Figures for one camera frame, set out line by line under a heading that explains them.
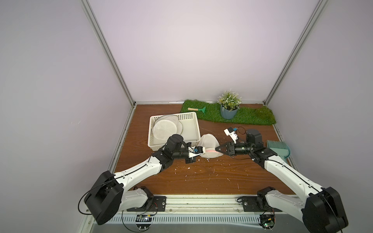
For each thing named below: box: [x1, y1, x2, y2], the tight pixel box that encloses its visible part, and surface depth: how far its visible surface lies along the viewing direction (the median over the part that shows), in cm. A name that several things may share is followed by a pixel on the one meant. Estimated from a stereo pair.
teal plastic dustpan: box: [267, 139, 291, 163], surface depth 94 cm
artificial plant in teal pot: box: [217, 88, 243, 120], surface depth 102 cm
